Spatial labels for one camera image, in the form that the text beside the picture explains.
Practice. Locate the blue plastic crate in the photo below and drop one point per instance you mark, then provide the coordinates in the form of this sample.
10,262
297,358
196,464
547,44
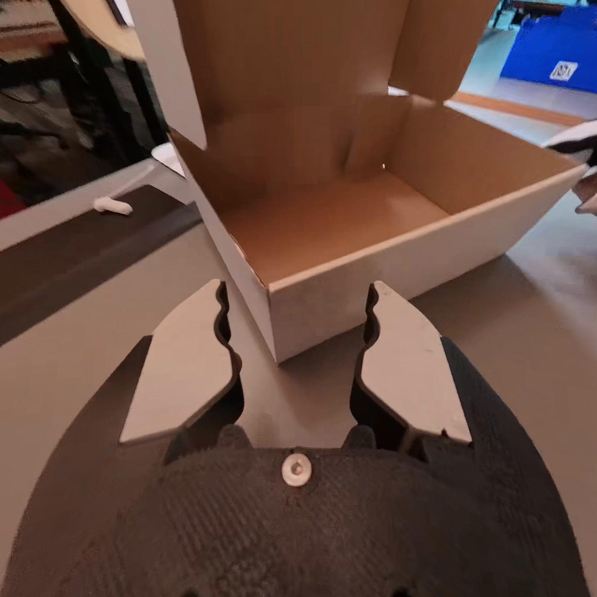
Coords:
550,42

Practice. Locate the person's right hand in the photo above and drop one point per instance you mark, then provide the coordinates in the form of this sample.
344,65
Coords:
588,191

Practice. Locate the black rectangular pad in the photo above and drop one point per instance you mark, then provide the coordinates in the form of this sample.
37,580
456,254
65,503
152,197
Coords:
158,203

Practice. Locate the white cardboard box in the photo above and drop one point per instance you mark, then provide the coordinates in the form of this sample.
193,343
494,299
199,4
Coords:
373,289

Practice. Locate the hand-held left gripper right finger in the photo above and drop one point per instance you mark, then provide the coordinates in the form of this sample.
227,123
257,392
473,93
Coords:
410,373

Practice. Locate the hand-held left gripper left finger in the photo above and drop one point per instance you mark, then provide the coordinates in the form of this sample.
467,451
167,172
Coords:
182,373

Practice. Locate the orange edged table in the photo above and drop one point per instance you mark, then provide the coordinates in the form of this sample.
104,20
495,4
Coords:
513,108

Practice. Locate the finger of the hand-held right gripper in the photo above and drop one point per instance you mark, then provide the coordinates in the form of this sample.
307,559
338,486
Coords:
593,158
580,135

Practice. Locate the red bin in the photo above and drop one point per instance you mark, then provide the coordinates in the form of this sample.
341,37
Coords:
9,200

